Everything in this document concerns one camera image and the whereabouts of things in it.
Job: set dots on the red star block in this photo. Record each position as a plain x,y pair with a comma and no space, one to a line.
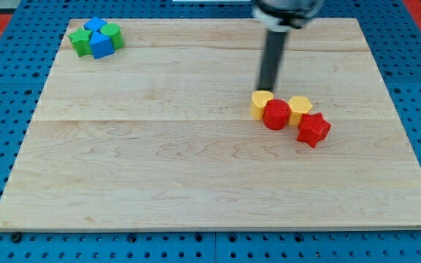
312,129

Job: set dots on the green star block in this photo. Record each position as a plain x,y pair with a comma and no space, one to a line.
80,40

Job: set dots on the light wooden board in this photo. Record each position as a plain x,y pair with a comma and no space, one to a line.
158,137

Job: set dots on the yellow heart block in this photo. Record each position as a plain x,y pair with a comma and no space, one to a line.
259,99

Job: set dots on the red cylinder block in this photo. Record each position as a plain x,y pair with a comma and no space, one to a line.
276,115

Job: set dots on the yellow hexagon block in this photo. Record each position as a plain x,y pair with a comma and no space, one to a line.
298,105

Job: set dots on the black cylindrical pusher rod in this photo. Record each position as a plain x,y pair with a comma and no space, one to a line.
271,60

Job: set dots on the blue triangular block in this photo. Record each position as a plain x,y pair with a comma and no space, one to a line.
101,45

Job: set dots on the green cylinder block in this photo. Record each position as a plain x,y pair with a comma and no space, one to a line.
113,31

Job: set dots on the blue cube block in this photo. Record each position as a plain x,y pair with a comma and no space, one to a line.
94,24

